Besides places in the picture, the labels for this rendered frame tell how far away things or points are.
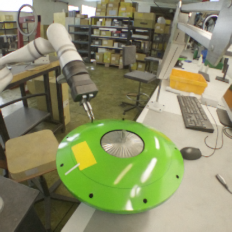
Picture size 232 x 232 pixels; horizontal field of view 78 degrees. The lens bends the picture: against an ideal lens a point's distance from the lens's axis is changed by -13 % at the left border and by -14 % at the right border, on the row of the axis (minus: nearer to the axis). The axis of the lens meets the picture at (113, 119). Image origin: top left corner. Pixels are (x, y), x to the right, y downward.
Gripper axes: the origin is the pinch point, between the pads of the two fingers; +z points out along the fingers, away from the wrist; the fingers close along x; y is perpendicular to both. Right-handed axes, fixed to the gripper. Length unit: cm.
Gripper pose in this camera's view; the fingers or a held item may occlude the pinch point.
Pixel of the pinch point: (92, 119)
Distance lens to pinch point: 48.7
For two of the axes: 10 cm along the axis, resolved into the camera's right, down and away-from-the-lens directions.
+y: 3.9, -4.4, -8.1
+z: 4.3, 8.6, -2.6
